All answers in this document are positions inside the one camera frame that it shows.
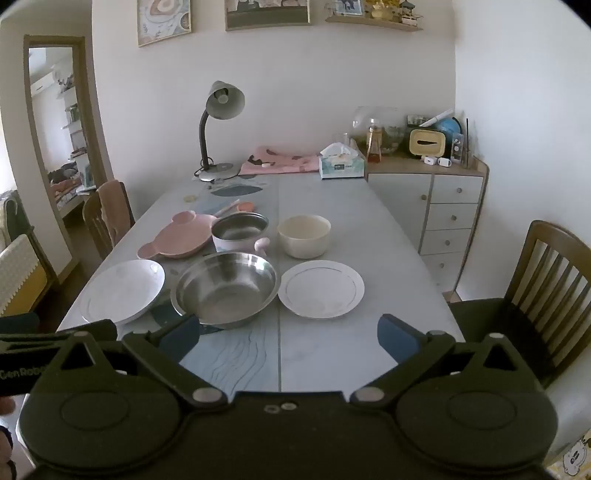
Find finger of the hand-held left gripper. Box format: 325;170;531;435
0;319;117;344

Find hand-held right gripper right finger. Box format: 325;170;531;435
348;314;550;411

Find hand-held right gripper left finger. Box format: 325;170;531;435
44;314;229;411

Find plain white plate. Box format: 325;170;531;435
81;259;166;326

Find large stainless steel bowl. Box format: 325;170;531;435
170;251;280;329

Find white plate with thin ring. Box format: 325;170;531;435
278;260;365;320

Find pink bear-shaped plate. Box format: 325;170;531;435
137;210;218;260

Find pink steel-lined bowl with handle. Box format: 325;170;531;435
211;212;271;254

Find cream ceramic bowl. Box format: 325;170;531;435
277;215;332;259

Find person's left hand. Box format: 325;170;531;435
0;397;19;480

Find sofa with white cover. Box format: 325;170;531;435
0;233;49;318

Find wooden dining chair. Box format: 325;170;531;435
448;220;591;388
82;180;136;261

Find white wooden sideboard with drawers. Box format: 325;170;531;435
365;154;489;294

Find white and teal tissue box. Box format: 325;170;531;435
318;142;367;180

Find amber glass bottle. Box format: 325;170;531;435
366;119;383;163

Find wooden framed floor mirror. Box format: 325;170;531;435
23;34;109;287

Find pink printed cloth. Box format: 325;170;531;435
238;146;322;176

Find yellow tissue holder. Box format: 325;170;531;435
407;128;450;158

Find cartoon printed yellow box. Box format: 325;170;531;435
547;429;591;480

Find blue globe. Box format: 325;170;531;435
434;117;462;139

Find glass fishbowl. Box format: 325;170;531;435
352;106;407;155

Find white rolled paper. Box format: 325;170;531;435
418;108;454;128

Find grey gooseneck desk lamp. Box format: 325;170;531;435
193;80;245;182

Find framed pastel wall picture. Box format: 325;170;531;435
137;0;192;47

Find wooden wall shelf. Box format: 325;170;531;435
324;16;423;32

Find framed dark wall picture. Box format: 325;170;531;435
225;0;311;31

